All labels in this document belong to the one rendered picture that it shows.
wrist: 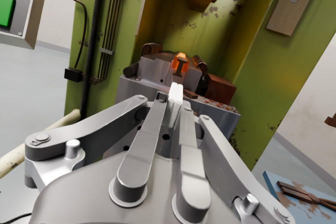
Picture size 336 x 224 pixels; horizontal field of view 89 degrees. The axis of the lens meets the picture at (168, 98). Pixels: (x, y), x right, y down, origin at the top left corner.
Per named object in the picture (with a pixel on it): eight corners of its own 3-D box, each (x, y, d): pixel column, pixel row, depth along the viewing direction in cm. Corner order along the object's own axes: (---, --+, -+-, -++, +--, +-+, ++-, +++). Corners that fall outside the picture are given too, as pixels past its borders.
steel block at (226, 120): (190, 215, 66) (241, 115, 51) (96, 185, 65) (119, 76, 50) (188, 136, 118) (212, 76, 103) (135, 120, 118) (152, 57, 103)
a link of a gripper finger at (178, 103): (175, 101, 16) (182, 103, 16) (177, 83, 23) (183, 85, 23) (166, 127, 17) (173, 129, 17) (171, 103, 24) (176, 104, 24)
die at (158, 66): (194, 94, 56) (203, 69, 53) (136, 75, 56) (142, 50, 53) (190, 71, 96) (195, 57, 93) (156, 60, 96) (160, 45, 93)
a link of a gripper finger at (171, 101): (166, 127, 17) (159, 124, 17) (171, 103, 24) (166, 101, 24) (175, 101, 16) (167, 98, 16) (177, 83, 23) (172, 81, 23)
